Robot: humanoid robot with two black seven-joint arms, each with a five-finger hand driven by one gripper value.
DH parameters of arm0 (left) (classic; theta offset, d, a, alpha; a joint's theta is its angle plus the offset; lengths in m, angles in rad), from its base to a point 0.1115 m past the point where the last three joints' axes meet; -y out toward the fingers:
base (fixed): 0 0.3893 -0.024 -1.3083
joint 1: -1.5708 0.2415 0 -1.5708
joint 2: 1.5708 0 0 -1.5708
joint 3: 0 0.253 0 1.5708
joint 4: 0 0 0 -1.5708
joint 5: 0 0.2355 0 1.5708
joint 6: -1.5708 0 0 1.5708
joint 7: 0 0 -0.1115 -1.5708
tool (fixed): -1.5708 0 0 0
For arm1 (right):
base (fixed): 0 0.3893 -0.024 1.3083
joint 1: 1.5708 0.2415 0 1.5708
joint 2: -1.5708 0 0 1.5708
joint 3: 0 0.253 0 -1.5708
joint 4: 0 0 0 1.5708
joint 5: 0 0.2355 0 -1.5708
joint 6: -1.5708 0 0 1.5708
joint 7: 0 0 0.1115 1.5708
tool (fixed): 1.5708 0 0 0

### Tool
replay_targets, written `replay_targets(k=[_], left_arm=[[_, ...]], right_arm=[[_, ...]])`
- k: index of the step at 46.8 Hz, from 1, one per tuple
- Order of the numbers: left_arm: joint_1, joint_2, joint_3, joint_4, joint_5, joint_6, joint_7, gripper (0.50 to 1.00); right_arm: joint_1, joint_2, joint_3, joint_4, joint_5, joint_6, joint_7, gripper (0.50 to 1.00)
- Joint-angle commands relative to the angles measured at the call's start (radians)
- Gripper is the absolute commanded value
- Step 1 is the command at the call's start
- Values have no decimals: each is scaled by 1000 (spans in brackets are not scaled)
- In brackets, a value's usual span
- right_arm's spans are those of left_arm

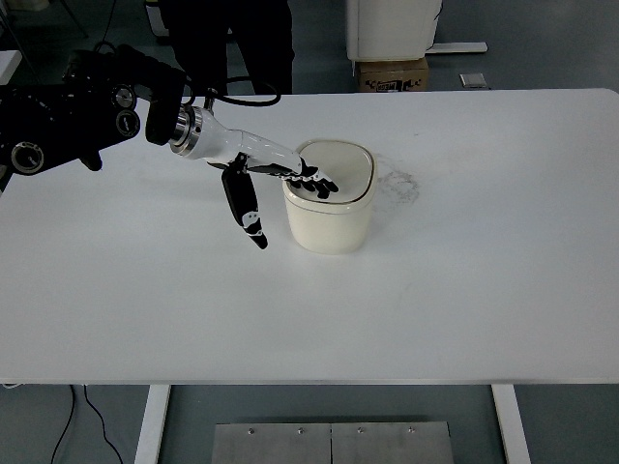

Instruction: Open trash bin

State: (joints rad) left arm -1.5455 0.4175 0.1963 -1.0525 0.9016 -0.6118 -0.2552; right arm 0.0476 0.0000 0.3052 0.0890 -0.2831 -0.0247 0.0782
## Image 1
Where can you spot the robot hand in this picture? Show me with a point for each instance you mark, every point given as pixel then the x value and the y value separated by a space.
pixel 227 142

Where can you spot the cream lidded trash bin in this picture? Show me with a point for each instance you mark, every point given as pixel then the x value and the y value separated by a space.
pixel 329 227

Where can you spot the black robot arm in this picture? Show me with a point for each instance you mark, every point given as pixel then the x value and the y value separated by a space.
pixel 72 116

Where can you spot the person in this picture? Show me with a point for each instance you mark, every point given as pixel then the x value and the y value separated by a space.
pixel 205 48

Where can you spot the white furniture leg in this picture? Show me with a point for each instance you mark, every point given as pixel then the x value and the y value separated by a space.
pixel 157 17

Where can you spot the brown cardboard box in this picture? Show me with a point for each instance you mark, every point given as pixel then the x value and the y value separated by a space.
pixel 392 75

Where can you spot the white appliance housing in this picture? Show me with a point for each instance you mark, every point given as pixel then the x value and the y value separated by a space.
pixel 392 29

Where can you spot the small white side table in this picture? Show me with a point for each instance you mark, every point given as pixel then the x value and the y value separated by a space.
pixel 7 67

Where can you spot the white floor base bar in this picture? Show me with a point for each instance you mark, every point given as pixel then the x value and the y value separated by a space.
pixel 459 47

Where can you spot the grey floor socket plate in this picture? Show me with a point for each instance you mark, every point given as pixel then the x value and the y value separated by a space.
pixel 475 80

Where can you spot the white table leg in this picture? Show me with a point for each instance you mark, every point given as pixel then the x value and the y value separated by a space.
pixel 152 425
pixel 511 425

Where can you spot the grey metal plate with screws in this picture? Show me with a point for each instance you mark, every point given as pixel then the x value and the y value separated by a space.
pixel 331 444

